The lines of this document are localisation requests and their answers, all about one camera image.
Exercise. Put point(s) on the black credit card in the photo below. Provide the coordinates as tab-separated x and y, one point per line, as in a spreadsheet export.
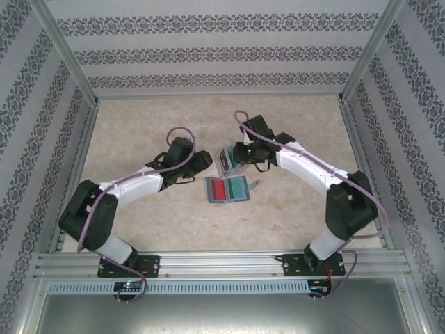
224	163

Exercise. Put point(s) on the clear acrylic card box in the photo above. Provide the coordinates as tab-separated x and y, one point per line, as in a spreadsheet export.
227	173

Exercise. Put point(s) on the blue card holder wallet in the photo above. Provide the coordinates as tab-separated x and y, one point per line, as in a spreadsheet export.
207	190

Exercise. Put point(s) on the red credit card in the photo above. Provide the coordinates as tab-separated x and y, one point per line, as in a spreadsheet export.
218	188

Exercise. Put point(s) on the teal credit card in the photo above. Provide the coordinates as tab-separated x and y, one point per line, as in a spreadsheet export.
230	156
238	189

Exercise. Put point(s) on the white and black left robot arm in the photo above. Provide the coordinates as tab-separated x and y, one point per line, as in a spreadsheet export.
87	215

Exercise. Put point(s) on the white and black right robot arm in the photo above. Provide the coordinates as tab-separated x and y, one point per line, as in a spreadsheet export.
351	208

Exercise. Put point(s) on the left controller circuit board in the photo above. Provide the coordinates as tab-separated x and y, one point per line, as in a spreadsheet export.
129	286

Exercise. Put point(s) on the controller circuit board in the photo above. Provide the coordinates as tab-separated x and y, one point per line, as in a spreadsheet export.
318	283
129	286

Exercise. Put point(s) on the right controller circuit board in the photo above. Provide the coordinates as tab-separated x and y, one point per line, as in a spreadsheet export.
318	283

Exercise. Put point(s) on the grey sheet metal panel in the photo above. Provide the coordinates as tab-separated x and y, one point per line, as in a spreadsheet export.
222	315

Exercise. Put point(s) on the aluminium back rail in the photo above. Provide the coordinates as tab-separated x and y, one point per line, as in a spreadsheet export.
219	96

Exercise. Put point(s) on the aluminium right side rail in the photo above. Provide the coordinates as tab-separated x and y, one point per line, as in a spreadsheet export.
352	132

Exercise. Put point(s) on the aluminium mounting rail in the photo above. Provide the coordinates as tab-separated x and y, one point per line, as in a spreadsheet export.
219	264

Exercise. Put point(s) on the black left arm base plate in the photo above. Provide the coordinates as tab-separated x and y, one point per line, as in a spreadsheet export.
151	266

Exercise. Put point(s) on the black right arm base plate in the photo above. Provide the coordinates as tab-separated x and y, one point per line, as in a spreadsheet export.
290	264

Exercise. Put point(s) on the aluminium left frame post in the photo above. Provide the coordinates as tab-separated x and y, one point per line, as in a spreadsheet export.
66	48

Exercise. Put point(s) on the aluminium frame post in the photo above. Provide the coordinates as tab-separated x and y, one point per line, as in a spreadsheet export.
372	48
66	48

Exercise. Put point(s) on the aluminium right frame post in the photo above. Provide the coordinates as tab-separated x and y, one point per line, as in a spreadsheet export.
372	48

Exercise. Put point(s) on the aluminium left side rail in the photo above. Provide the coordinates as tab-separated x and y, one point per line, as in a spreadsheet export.
55	244

